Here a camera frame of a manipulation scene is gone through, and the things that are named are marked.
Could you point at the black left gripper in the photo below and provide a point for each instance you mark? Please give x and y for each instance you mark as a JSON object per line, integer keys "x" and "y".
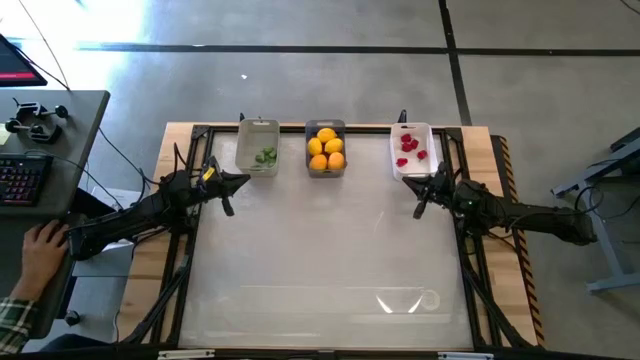
{"x": 228, "y": 206}

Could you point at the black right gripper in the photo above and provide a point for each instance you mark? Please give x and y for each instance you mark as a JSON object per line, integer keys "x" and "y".
{"x": 419, "y": 210}

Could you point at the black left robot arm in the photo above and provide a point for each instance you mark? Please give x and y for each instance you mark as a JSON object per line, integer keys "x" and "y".
{"x": 130, "y": 220}

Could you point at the person's forearm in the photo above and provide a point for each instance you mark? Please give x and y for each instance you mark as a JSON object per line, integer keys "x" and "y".
{"x": 15, "y": 317}

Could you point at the white plastic basket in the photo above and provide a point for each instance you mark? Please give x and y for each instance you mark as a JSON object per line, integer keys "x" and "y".
{"x": 415, "y": 170}

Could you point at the yellow gripper tag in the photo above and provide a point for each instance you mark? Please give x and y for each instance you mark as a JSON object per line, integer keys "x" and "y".
{"x": 207, "y": 174}

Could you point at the beige plastic basket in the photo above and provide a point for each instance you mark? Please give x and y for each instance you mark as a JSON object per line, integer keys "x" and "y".
{"x": 250, "y": 135}

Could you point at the grey translucent plastic basket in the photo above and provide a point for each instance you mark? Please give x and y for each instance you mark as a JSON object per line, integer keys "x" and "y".
{"x": 326, "y": 174}

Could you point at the white paper sheet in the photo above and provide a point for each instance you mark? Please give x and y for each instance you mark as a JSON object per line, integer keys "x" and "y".
{"x": 120, "y": 195}

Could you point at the black desk leg beam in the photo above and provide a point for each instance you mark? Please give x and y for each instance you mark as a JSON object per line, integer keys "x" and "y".
{"x": 87, "y": 202}

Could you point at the grey flat box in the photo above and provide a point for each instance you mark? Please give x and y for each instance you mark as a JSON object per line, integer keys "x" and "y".
{"x": 102, "y": 264}

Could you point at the yellow black hazard tape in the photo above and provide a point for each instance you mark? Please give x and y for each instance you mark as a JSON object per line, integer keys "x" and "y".
{"x": 532, "y": 300}

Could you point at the grey desk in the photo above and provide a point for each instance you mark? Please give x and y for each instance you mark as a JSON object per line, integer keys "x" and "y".
{"x": 75, "y": 150}

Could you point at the black screw clamp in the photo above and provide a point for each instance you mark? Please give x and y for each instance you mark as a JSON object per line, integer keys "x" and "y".
{"x": 40, "y": 132}
{"x": 30, "y": 109}

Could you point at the person's hand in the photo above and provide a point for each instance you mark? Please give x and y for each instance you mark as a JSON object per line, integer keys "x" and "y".
{"x": 42, "y": 252}

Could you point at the black keyboard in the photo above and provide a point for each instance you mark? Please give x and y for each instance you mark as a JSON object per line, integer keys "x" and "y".
{"x": 22, "y": 180}

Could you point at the black round knob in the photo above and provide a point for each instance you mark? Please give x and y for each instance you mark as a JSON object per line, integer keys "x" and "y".
{"x": 72, "y": 318}

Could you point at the pale yellow sticky note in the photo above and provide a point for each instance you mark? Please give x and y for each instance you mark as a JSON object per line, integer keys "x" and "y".
{"x": 2, "y": 135}

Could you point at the black desk monitor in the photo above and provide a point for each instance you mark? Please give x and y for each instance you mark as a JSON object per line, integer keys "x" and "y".
{"x": 15, "y": 65}

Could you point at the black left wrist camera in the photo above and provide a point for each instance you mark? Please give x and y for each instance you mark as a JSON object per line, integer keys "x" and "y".
{"x": 210, "y": 186}

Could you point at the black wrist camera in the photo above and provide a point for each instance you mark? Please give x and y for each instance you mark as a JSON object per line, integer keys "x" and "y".
{"x": 442, "y": 190}
{"x": 210, "y": 186}

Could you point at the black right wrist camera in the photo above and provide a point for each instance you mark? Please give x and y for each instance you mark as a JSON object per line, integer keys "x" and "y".
{"x": 442, "y": 190}

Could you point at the black aluminium table frame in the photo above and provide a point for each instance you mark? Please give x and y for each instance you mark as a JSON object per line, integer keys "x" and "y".
{"x": 295, "y": 129}

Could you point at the white metal bracket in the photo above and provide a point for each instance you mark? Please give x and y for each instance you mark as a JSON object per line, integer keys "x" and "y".
{"x": 185, "y": 354}
{"x": 465, "y": 356}

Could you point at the grey-blue metal table frame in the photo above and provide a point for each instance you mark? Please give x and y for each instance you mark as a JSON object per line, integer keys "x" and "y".
{"x": 607, "y": 250}

